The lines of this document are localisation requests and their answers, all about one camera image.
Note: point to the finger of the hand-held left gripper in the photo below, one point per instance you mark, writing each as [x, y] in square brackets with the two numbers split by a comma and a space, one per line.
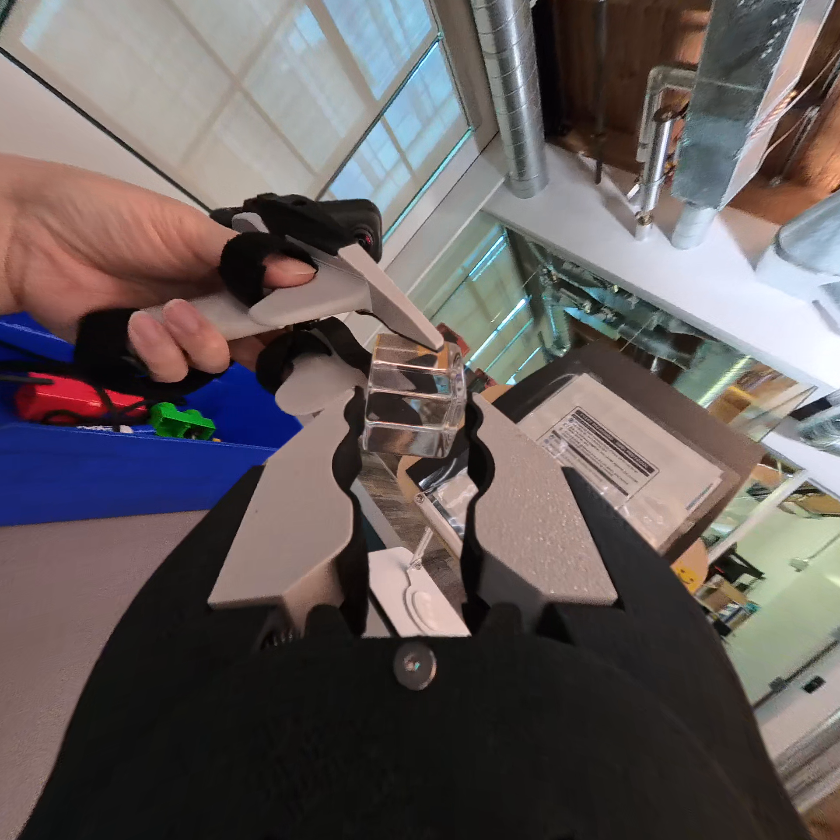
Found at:
[315, 384]
[387, 295]

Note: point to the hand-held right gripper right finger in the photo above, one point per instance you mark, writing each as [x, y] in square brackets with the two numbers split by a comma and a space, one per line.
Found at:
[538, 538]

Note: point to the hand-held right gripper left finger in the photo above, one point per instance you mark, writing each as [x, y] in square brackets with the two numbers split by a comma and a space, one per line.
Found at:
[282, 538]

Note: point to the clear plastic case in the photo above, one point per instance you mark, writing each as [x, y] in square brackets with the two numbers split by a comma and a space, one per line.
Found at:
[413, 407]

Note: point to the blue plastic bin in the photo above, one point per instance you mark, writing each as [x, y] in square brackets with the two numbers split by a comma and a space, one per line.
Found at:
[98, 479]

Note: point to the person's left hand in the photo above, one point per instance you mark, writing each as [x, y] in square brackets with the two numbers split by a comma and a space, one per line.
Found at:
[98, 243]

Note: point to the white stand base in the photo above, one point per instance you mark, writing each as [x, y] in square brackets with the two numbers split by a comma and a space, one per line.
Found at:
[394, 590]

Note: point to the clear-sleeved instruction sheet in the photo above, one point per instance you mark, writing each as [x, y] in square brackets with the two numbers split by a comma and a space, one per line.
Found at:
[577, 407]

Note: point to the small green plastic piece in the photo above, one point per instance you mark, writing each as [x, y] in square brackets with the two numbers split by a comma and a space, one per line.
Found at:
[177, 418]

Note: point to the instruction sheet on stand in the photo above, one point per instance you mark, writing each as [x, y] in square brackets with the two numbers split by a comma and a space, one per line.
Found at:
[656, 394]

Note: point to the red plastic part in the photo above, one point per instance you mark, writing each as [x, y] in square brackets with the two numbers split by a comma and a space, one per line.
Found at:
[52, 397]

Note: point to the silver air duct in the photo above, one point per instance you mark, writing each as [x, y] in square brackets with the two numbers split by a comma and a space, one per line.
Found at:
[512, 98]

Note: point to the rectangular silver duct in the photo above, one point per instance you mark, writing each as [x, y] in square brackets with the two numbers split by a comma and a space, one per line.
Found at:
[741, 98]

